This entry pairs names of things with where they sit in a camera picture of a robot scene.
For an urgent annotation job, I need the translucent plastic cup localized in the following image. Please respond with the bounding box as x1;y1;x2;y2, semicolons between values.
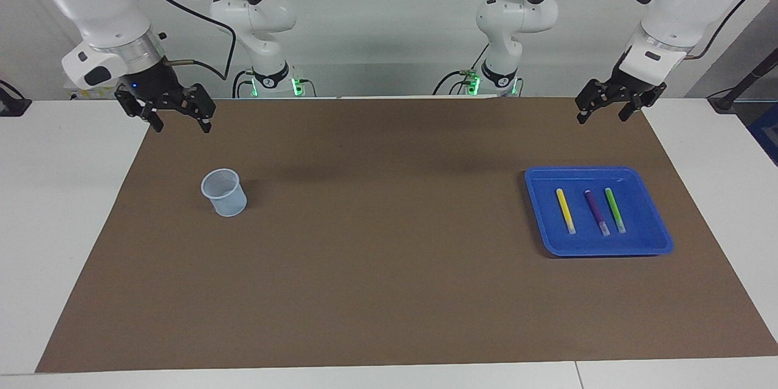
201;168;248;218

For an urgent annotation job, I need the black clamp mount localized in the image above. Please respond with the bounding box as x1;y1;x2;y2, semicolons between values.
0;80;32;117

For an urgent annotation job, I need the white power strip box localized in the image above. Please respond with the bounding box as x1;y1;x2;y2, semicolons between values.
64;80;131;100

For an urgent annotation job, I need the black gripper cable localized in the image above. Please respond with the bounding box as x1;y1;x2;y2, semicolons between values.
544;0;763;61
122;0;236;81

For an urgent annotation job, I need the black right arm base cable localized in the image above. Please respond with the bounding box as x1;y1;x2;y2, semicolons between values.
233;70;256;98

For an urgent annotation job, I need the purple pen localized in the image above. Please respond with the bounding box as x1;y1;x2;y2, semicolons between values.
584;190;610;237

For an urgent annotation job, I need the yellow pen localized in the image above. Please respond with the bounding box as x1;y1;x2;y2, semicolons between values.
556;188;577;235

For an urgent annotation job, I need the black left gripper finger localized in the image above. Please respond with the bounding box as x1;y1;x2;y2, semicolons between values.
575;78;614;125
618;90;663;122

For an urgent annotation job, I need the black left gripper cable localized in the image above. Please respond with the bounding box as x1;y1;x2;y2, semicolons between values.
544;0;763;61

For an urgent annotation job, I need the blue plastic tray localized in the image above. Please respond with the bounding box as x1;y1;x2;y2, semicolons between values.
524;165;674;257

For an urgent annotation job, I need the black arm base cable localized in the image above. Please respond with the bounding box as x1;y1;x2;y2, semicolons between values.
433;43;490;96
233;70;256;98

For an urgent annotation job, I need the black pole stand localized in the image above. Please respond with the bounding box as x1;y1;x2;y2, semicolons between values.
708;49;778;113

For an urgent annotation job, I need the green pen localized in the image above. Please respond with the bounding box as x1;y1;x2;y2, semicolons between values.
604;187;627;234

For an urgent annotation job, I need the black left arm base cable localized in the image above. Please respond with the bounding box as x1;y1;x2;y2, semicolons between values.
433;43;490;96

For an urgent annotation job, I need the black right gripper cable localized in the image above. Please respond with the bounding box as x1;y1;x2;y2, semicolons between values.
122;0;236;81

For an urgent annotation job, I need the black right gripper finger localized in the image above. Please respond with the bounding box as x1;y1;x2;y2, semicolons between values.
182;84;216;133
115;89;165;133

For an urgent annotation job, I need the brown table mat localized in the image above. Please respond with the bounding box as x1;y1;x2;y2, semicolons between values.
35;96;778;373

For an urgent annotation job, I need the blue box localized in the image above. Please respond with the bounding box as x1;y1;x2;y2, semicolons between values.
749;103;778;166

